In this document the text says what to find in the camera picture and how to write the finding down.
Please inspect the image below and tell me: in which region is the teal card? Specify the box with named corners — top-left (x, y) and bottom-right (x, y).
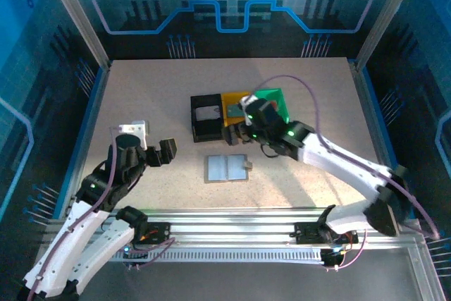
top-left (226, 102), bottom-right (246, 118)

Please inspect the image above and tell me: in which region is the white card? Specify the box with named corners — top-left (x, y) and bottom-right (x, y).
top-left (196, 106), bottom-right (219, 121)

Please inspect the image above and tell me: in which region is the black plastic bin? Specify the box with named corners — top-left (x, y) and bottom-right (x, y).
top-left (190, 93), bottom-right (226, 143)

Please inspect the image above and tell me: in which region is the green plastic bin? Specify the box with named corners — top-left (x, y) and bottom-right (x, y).
top-left (254, 87), bottom-right (292, 124)

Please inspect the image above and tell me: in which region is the yellow plastic bin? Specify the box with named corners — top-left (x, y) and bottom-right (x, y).
top-left (221, 92), bottom-right (257, 129)

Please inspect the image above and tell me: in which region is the black connector box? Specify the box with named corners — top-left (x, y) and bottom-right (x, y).
top-left (321, 247), bottom-right (345, 269)
top-left (122, 248), bottom-right (149, 269)

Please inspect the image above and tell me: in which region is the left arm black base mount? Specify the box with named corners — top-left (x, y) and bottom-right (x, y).
top-left (140, 221), bottom-right (173, 245)

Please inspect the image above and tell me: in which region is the aluminium mounting rail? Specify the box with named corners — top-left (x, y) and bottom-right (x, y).
top-left (70, 207), bottom-right (426, 250)

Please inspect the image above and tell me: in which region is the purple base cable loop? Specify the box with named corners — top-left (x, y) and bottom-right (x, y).
top-left (326, 230), bottom-right (369, 273)
top-left (123, 237), bottom-right (176, 272)

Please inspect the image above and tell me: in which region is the aluminium side rail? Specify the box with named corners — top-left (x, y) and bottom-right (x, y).
top-left (347, 60), bottom-right (419, 219)

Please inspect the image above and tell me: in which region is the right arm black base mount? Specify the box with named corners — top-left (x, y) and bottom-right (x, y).
top-left (294, 221), bottom-right (359, 245)

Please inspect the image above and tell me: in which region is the slotted grey cable duct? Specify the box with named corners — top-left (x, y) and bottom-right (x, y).
top-left (109, 249), bottom-right (327, 263)

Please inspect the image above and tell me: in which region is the aluminium frame post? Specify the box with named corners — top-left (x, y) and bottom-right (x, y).
top-left (37, 0), bottom-right (112, 71)
top-left (354, 0), bottom-right (426, 71)

